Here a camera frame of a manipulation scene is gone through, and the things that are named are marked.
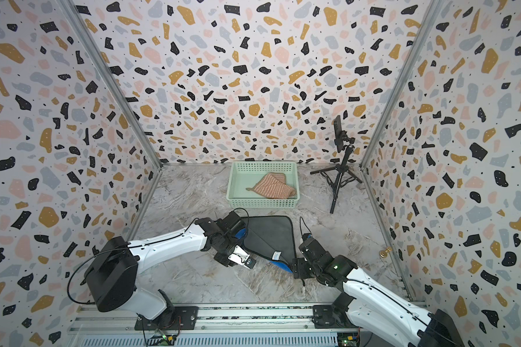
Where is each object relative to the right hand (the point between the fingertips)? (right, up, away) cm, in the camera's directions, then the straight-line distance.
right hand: (299, 266), depth 81 cm
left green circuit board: (-46, -20, -10) cm, 51 cm away
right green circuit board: (+15, -21, -10) cm, 27 cm away
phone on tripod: (+17, +53, +6) cm, 56 cm away
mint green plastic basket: (-27, +36, +35) cm, 57 cm away
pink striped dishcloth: (-10, +30, +28) cm, 42 cm away
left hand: (-22, +4, +3) cm, 23 cm away
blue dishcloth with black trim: (-11, +8, +13) cm, 19 cm away
